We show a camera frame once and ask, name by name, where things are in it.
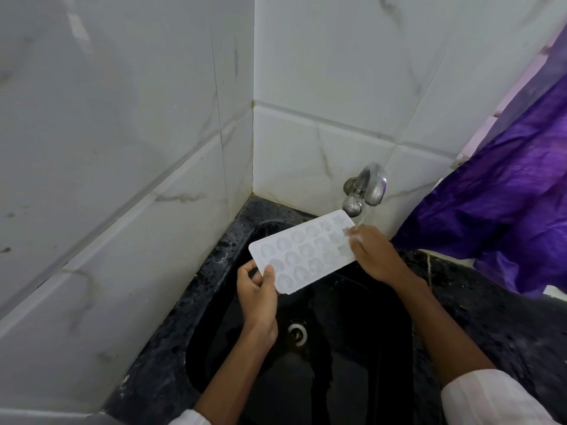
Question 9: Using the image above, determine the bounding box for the person's right hand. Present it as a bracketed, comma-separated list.
[347, 225, 415, 290]

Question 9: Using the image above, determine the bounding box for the person's left hand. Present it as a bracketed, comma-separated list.
[237, 260, 279, 342]

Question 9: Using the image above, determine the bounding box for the white plastic ice cube tray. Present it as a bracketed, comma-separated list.
[248, 210, 359, 295]

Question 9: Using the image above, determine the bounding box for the person's left forearm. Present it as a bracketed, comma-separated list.
[193, 321, 278, 425]

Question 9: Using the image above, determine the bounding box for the person's right forearm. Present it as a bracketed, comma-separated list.
[392, 276, 497, 388]

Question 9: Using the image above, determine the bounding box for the silver sink drain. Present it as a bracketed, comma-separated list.
[288, 322, 308, 347]

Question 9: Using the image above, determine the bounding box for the black granite sink basin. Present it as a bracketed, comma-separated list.
[185, 219, 415, 425]

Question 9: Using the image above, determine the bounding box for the purple satin curtain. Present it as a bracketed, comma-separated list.
[392, 26, 567, 298]

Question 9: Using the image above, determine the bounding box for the silver metal wall tap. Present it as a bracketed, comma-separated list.
[342, 163, 388, 218]

